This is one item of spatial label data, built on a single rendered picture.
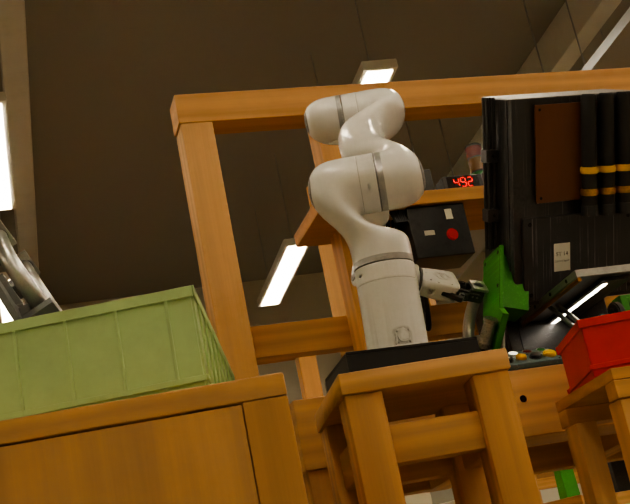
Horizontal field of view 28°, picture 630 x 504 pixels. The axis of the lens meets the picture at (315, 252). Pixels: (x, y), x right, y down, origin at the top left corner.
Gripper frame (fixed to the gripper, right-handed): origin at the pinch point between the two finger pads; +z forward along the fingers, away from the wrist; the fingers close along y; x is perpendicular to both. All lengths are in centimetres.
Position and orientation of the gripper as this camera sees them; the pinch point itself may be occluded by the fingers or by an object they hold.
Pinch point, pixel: (473, 293)
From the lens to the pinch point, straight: 320.0
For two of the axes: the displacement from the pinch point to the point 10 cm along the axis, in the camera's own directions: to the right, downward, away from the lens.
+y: -1.1, -3.9, 9.1
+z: 9.6, 2.0, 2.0
